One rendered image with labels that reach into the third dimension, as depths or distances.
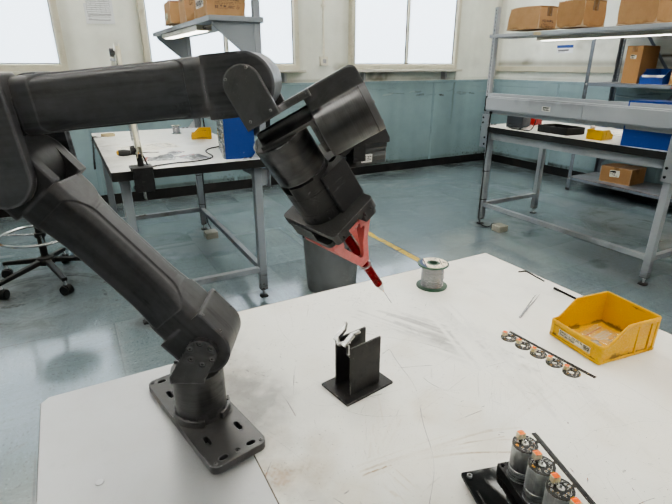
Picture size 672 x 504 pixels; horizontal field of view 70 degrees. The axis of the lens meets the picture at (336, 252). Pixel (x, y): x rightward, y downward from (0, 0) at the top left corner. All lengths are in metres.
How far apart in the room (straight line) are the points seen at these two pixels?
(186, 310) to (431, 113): 5.57
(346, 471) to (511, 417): 0.23
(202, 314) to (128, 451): 0.19
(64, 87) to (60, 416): 0.41
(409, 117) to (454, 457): 5.35
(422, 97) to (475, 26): 1.05
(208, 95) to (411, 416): 0.45
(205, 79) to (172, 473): 0.42
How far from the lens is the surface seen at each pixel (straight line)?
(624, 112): 3.10
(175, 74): 0.49
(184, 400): 0.62
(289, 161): 0.48
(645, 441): 0.72
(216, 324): 0.56
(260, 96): 0.46
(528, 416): 0.69
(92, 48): 4.63
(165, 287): 0.55
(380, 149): 0.56
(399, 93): 5.70
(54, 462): 0.67
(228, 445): 0.61
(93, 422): 0.71
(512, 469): 0.57
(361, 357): 0.65
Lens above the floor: 1.17
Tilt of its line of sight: 21 degrees down
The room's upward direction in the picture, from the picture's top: straight up
